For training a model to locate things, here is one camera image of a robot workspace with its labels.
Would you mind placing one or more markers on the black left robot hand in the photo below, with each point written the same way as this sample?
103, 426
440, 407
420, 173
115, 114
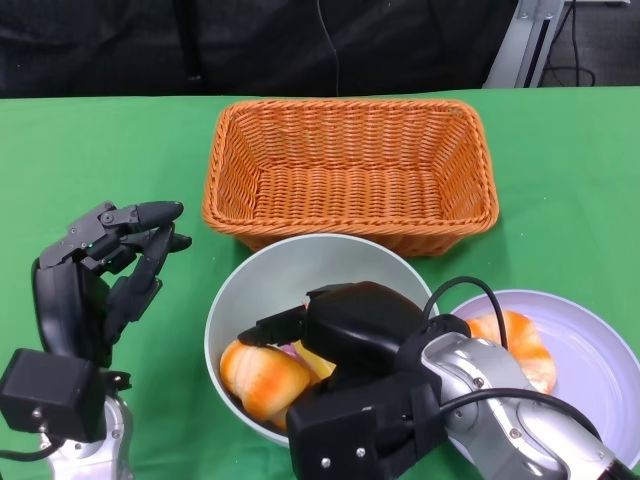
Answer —
65, 300

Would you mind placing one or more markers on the grey metal stand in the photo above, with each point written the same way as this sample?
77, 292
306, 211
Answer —
520, 45

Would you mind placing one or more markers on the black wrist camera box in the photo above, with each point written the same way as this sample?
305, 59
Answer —
50, 390
340, 435

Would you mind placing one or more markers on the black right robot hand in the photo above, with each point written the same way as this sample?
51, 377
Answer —
360, 325

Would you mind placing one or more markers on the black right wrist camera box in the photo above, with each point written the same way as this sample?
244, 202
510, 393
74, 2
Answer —
340, 435

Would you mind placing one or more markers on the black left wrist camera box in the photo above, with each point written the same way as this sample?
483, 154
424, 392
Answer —
50, 390

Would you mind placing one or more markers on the black backdrop cloth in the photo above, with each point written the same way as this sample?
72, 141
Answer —
200, 40

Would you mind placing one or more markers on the pale green bowl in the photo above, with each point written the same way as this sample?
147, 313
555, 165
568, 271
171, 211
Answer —
280, 270

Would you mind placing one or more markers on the pink yellow striped cake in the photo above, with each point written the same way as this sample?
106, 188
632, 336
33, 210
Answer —
315, 362

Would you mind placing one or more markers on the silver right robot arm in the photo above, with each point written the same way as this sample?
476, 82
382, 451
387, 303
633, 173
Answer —
500, 415

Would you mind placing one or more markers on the orange wicker basket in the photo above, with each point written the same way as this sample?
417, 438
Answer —
350, 190

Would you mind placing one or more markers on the lavender plate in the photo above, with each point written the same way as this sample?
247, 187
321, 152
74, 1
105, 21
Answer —
590, 360

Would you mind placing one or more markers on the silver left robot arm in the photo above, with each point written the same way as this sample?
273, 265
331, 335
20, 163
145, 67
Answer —
95, 450

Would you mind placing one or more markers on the orange oval bread loaf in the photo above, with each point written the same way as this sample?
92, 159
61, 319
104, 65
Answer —
265, 380

